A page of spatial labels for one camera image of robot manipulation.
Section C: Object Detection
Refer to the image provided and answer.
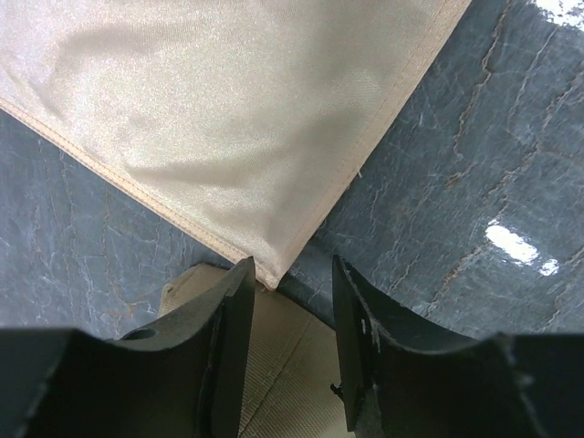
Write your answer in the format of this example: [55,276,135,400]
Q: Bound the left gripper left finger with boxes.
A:
[1,258,256,437]

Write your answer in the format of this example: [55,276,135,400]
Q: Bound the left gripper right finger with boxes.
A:
[332,257,583,437]

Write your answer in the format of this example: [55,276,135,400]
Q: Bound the peach satin napkin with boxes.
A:
[1,1,468,287]

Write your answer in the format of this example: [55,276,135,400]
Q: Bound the tan baseball cap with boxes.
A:
[157,264,357,438]

